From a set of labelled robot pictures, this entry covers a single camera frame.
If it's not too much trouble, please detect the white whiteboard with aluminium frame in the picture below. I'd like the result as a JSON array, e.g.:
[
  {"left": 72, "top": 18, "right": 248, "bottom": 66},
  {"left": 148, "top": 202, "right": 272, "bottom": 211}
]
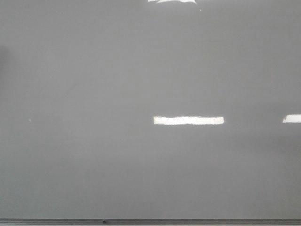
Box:
[{"left": 0, "top": 0, "right": 301, "bottom": 219}]

